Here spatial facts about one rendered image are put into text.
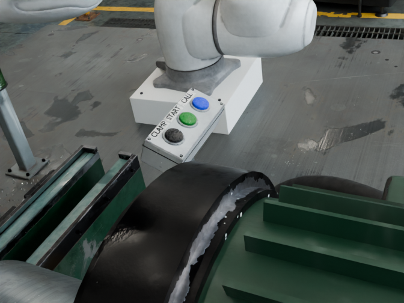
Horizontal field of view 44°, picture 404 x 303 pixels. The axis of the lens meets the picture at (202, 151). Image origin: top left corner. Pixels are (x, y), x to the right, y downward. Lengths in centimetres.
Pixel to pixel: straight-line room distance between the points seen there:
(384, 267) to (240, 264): 5
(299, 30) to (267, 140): 27
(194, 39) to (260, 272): 105
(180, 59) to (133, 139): 24
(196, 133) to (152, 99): 50
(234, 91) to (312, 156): 27
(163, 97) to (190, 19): 22
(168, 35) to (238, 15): 20
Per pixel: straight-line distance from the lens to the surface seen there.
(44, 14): 52
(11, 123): 125
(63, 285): 52
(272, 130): 126
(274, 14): 112
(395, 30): 377
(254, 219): 22
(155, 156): 80
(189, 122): 83
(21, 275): 54
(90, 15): 473
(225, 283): 19
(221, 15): 119
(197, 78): 129
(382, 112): 133
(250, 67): 137
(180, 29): 123
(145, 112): 134
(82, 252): 94
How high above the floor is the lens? 151
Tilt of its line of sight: 36 degrees down
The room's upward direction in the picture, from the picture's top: 10 degrees counter-clockwise
